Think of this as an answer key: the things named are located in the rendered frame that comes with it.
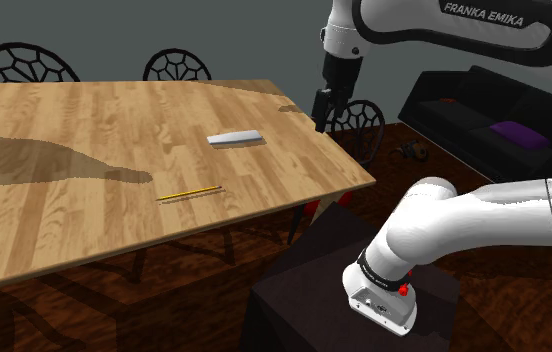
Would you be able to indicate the dark robot stand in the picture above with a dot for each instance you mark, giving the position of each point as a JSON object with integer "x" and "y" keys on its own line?
{"x": 305, "y": 292}

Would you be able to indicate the wooden table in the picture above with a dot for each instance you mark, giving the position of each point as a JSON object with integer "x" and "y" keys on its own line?
{"x": 86, "y": 146}

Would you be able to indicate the small dark brown object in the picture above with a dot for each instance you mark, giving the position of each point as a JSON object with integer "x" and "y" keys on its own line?
{"x": 415, "y": 151}

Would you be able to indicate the yellow pencil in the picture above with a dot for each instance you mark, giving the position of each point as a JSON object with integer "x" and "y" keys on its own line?
{"x": 189, "y": 193}

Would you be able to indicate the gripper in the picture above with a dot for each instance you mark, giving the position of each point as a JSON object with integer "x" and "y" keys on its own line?
{"x": 341, "y": 70}

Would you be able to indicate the black sofa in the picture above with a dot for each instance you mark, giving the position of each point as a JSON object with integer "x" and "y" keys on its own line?
{"x": 451, "y": 122}

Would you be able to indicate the silver flat rectangular box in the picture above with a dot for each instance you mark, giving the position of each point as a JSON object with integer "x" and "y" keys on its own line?
{"x": 235, "y": 138}

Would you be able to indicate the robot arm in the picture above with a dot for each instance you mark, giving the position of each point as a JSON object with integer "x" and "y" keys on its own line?
{"x": 456, "y": 224}

